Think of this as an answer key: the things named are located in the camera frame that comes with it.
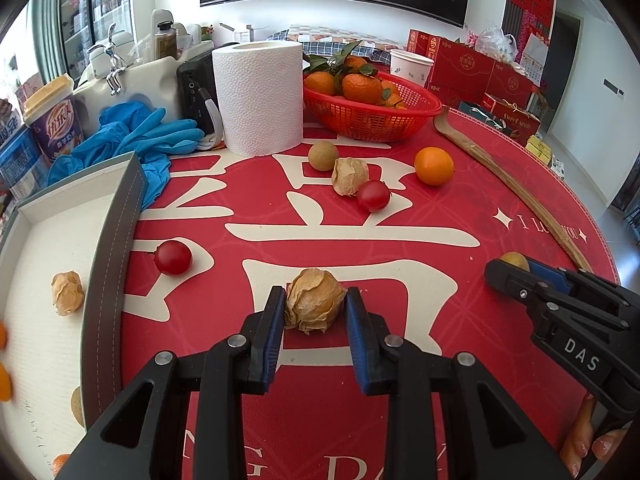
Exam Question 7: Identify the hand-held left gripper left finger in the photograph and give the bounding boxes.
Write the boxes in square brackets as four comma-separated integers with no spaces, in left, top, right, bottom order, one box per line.
[52,286,288,480]

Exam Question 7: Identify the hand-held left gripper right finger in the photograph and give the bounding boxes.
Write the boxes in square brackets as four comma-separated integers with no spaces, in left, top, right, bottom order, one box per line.
[345,287,568,480]

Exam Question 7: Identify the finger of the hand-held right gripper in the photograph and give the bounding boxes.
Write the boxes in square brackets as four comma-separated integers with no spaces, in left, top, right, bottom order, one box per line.
[484,258,551,311]
[527,260,583,293]

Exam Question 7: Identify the tan longan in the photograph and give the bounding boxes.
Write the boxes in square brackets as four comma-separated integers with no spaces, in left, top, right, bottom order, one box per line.
[70,386,86,426]
[307,141,340,171]
[500,251,531,272]

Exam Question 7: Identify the husked physalis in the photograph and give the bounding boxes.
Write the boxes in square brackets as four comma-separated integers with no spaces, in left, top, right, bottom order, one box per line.
[284,268,347,336]
[331,156,371,197]
[51,270,86,317]

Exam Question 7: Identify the red cherry tomato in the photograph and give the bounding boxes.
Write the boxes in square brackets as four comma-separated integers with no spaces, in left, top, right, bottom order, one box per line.
[356,180,391,212]
[153,240,193,276]

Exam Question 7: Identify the white tray with grey rim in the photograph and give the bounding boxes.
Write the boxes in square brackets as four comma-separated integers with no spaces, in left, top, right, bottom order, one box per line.
[0,152,148,480]

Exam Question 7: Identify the person's right hand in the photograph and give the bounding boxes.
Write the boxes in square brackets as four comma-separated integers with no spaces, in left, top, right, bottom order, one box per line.
[559,394,632,479]

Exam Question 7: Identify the red round table mat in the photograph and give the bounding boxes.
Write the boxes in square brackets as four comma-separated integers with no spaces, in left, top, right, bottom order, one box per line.
[82,95,621,480]

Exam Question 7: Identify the wooden back scratcher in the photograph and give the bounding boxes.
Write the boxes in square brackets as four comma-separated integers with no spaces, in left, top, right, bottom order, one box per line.
[433,106,593,273]

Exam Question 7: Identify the yellow carton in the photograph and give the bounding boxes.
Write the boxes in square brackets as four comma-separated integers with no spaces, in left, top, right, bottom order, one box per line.
[525,135,553,163]

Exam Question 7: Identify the dark green gift bag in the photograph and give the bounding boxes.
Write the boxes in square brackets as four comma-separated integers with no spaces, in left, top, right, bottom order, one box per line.
[459,101,501,122]

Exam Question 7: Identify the red plastic basket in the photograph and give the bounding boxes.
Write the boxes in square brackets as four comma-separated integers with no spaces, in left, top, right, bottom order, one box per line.
[302,71,443,143]

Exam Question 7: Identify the stack of red gift boxes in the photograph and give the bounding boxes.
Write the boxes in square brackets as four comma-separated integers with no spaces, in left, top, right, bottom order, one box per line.
[406,29,536,108]

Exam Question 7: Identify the white paper cup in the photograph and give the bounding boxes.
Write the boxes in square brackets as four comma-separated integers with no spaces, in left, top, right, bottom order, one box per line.
[390,50,435,92]

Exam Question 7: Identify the white toilet paper roll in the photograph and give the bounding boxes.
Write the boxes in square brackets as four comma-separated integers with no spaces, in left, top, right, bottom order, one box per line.
[212,40,305,157]

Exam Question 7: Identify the clear plastic bag with flowers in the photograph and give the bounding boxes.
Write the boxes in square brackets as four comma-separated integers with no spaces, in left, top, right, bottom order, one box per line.
[465,22,518,63]

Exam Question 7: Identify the pile of leafy tangerines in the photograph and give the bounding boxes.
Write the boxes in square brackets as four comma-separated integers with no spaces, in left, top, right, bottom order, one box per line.
[304,40,408,111]

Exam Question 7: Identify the blue nitrile gloves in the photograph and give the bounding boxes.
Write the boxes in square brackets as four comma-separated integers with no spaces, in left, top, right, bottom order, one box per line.
[47,101,206,211]

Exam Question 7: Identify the blue plaid cloth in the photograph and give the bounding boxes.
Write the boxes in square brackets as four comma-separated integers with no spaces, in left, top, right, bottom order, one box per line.
[267,30,396,61]

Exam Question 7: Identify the black radio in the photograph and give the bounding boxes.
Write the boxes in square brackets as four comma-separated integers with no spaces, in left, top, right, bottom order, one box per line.
[176,42,226,136]

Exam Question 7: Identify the white handbag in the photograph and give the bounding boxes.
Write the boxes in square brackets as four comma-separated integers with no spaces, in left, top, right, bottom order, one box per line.
[72,55,183,141]

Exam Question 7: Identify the orange patterned board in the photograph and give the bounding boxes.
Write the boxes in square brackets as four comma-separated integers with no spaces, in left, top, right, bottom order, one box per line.
[290,24,401,43]

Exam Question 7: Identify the purple milk tea cup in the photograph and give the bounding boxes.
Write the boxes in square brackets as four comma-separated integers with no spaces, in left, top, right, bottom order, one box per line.
[22,74,86,166]

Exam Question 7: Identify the small white carton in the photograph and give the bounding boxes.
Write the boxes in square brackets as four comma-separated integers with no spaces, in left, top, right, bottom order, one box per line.
[218,22,268,45]

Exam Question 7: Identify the blue drink can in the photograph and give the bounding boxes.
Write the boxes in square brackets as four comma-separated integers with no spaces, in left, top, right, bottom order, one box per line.
[0,127,51,203]

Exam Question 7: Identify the silver figure charm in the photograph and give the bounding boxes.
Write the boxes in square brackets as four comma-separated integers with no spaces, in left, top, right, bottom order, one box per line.
[89,24,126,96]

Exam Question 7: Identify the brown pump bottle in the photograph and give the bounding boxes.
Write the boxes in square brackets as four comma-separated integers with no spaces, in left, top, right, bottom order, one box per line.
[152,21,180,61]

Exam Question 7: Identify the snack packets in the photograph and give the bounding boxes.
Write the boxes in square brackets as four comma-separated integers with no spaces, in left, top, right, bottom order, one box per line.
[0,97,26,141]

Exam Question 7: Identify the glass display cabinet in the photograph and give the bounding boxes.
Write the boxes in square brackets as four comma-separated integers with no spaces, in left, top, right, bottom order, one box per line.
[57,0,136,61]

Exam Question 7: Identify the grey-green curtain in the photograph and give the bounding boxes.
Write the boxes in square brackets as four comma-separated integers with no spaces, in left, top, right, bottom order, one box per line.
[25,0,63,86]

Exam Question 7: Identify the red carton with rope handle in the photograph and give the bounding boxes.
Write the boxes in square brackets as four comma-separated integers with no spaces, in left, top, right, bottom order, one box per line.
[481,92,542,146]

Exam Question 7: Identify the wall calendar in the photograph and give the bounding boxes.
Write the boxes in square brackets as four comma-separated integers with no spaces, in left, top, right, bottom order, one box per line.
[517,30,550,86]

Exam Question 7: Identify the grey cable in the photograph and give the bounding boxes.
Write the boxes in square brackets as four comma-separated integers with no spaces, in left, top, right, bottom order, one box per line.
[197,87,224,150]

